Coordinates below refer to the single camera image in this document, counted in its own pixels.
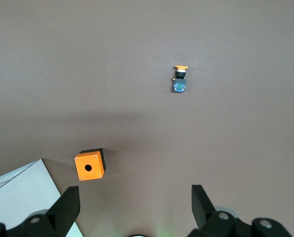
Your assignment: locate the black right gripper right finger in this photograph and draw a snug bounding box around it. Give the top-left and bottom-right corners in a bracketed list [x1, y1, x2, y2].
[187, 184, 293, 237]

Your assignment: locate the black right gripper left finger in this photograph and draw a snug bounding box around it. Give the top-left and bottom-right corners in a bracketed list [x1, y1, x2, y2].
[0, 185, 80, 237]

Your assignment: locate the white drawer cabinet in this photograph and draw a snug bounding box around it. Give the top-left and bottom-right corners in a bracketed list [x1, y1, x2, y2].
[0, 159, 85, 237]

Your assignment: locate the yellow mushroom push button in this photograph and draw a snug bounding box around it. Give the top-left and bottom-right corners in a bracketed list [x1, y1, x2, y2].
[171, 65, 189, 93]

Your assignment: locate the orange button enclosure box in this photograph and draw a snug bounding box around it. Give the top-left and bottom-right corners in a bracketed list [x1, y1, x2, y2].
[74, 148, 107, 182]

